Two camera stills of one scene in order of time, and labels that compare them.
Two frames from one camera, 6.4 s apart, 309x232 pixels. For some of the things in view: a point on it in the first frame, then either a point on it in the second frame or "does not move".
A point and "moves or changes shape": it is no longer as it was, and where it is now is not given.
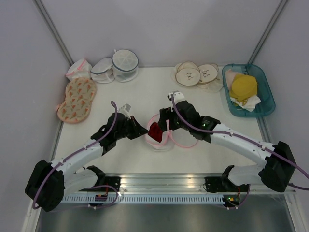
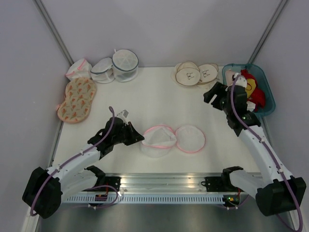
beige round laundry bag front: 188,73 does not move
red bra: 155,132 → 258,97
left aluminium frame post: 53,31 does not move
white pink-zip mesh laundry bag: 165,141 moves or changes shape
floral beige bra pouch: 75,107 does not move
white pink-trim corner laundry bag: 80,69 does not move
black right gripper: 166,113 → 218,89
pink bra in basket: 230,75 does not move
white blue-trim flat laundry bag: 102,71 does not move
